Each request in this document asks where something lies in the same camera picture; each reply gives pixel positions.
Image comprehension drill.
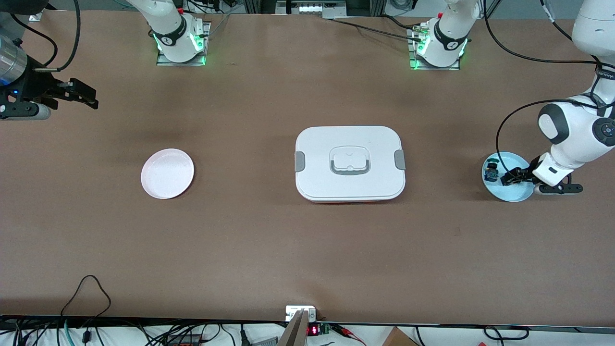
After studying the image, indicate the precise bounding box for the light blue round plate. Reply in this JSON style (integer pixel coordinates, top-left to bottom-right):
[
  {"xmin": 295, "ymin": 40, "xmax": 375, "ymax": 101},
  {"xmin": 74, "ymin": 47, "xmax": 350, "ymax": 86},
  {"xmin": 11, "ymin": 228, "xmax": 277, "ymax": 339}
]
[{"xmin": 481, "ymin": 151, "xmax": 536, "ymax": 203}]

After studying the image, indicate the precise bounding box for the pink round plate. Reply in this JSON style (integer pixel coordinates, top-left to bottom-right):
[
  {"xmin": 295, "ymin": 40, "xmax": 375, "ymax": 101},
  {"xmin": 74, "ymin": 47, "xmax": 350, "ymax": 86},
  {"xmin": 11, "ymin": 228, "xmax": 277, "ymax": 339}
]
[{"xmin": 140, "ymin": 148, "xmax": 195, "ymax": 200}]

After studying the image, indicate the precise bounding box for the brown cardboard box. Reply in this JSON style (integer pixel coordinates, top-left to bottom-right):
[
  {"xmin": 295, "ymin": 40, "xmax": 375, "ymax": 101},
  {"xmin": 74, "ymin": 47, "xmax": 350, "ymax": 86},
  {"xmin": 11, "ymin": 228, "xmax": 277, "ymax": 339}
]
[{"xmin": 382, "ymin": 327, "xmax": 421, "ymax": 346}]

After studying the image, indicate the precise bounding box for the black table edge strip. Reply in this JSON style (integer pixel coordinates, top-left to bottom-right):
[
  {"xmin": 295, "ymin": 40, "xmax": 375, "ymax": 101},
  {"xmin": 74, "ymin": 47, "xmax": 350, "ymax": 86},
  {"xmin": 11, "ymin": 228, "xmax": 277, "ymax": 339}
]
[{"xmin": 0, "ymin": 315, "xmax": 615, "ymax": 334}]

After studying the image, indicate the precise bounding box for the red clip lead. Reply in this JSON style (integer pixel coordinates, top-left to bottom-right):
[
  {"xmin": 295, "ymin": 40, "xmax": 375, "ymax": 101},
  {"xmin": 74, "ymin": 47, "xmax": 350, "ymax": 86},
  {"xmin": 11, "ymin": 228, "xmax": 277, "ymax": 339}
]
[{"xmin": 332, "ymin": 324, "xmax": 367, "ymax": 346}]

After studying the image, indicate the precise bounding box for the white power strip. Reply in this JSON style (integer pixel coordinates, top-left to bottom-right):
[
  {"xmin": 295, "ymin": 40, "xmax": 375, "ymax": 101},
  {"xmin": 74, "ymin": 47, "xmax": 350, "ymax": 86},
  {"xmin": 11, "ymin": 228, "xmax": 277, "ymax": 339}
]
[{"xmin": 299, "ymin": 2, "xmax": 347, "ymax": 15}]

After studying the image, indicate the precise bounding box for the white connector block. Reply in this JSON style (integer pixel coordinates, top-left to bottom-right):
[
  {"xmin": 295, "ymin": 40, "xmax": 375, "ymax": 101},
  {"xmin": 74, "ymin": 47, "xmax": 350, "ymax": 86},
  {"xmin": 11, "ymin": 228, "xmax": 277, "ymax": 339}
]
[{"xmin": 285, "ymin": 306, "xmax": 317, "ymax": 321}]

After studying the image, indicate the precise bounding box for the grey metal bar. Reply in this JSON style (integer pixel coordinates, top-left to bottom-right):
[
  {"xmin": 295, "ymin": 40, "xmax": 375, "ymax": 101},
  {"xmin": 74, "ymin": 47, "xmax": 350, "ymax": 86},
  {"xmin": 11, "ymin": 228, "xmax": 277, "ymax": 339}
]
[{"xmin": 278, "ymin": 310, "xmax": 310, "ymax": 346}]

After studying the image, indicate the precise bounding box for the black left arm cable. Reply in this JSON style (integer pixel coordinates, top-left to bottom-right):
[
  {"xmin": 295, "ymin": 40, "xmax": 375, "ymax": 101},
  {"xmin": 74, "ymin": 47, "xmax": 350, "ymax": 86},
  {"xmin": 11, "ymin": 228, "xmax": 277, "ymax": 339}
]
[{"xmin": 483, "ymin": 0, "xmax": 615, "ymax": 176}]

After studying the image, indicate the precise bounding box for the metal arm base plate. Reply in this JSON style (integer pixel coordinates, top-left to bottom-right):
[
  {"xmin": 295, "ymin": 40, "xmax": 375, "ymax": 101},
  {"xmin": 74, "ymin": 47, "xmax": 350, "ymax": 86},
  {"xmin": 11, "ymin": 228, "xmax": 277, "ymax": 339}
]
[
  {"xmin": 408, "ymin": 26, "xmax": 462, "ymax": 71},
  {"xmin": 156, "ymin": 22, "xmax": 212, "ymax": 66}
]

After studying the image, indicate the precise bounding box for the black flat looped cable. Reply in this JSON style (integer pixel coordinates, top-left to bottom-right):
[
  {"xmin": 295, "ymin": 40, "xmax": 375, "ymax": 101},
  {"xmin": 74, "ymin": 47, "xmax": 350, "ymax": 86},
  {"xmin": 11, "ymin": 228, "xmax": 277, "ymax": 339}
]
[{"xmin": 483, "ymin": 326, "xmax": 530, "ymax": 341}]

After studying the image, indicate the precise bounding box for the thin black looped cable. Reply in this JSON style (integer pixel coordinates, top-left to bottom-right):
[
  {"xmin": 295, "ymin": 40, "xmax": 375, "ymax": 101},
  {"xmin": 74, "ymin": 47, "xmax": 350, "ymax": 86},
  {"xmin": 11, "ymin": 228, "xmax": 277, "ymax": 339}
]
[{"xmin": 60, "ymin": 275, "xmax": 112, "ymax": 318}]

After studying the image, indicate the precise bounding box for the black base power cable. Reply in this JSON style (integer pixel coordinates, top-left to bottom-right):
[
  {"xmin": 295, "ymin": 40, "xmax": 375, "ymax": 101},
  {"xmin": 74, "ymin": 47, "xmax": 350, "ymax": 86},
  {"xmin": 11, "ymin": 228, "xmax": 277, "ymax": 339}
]
[{"xmin": 327, "ymin": 14, "xmax": 426, "ymax": 43}]

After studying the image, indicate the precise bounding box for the white lunch box grey handle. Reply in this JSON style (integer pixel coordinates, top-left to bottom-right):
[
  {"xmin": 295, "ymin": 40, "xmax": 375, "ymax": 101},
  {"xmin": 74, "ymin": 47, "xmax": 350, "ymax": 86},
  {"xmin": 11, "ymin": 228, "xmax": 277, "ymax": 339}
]
[{"xmin": 294, "ymin": 125, "xmax": 407, "ymax": 203}]

